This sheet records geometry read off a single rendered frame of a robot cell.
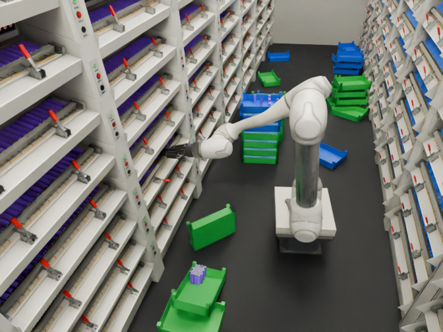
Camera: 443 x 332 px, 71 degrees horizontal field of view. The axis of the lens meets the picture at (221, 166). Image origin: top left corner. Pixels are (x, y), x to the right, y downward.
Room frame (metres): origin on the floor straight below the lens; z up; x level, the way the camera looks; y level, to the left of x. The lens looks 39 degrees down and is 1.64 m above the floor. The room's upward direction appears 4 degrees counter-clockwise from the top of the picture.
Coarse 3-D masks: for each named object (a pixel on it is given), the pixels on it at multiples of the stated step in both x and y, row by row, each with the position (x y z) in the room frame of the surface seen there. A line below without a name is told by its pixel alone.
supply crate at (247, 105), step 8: (248, 96) 2.24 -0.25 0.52; (256, 96) 2.22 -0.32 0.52; (264, 96) 2.21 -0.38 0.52; (272, 96) 2.20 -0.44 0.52; (280, 96) 2.18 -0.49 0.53; (248, 104) 2.17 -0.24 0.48; (256, 104) 2.16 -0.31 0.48; (264, 104) 2.15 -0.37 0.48; (272, 104) 2.14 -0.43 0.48; (248, 112) 2.04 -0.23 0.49; (256, 112) 2.03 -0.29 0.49
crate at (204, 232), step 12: (228, 204) 1.39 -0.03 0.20; (216, 216) 1.29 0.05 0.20; (228, 216) 1.30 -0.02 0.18; (192, 228) 1.21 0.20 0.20; (204, 228) 1.23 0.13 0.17; (216, 228) 1.26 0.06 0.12; (228, 228) 1.30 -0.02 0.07; (192, 240) 1.19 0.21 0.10; (204, 240) 1.22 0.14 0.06; (216, 240) 1.26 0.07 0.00
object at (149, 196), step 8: (176, 136) 1.66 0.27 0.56; (184, 136) 1.66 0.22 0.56; (168, 160) 1.44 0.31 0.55; (176, 160) 1.45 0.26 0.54; (168, 168) 1.37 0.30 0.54; (160, 176) 1.30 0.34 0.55; (168, 176) 1.35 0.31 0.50; (152, 184) 1.23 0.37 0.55; (160, 184) 1.24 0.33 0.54; (144, 192) 1.17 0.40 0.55; (152, 192) 1.18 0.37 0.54; (144, 200) 1.08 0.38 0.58; (152, 200) 1.16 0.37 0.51
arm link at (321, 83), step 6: (312, 78) 1.19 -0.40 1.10; (318, 78) 1.17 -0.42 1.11; (324, 78) 1.17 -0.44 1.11; (300, 84) 1.21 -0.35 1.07; (306, 84) 1.16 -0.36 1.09; (312, 84) 1.15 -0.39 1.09; (318, 84) 1.15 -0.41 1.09; (324, 84) 1.14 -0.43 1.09; (330, 84) 1.19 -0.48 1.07; (294, 90) 1.19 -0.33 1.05; (300, 90) 1.13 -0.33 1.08; (318, 90) 1.12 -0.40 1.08; (324, 90) 1.13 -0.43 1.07; (330, 90) 1.15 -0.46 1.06; (288, 96) 1.20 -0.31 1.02; (324, 96) 1.12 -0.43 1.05; (288, 102) 1.18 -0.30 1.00
